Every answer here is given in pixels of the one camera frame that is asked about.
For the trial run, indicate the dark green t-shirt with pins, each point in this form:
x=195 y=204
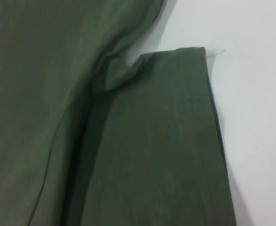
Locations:
x=58 y=94

